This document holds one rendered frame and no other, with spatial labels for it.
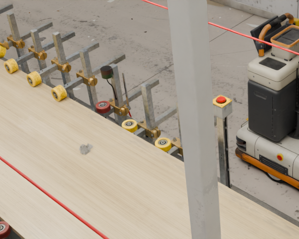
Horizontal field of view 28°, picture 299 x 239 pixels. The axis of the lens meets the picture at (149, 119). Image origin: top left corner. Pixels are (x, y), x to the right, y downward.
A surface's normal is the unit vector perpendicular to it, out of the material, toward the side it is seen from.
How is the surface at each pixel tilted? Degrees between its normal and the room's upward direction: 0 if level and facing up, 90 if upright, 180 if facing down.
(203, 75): 90
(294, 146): 0
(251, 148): 90
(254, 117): 90
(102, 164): 0
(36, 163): 0
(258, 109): 90
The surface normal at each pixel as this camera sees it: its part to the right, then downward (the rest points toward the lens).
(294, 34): -0.11, -0.80
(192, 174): -0.72, 0.47
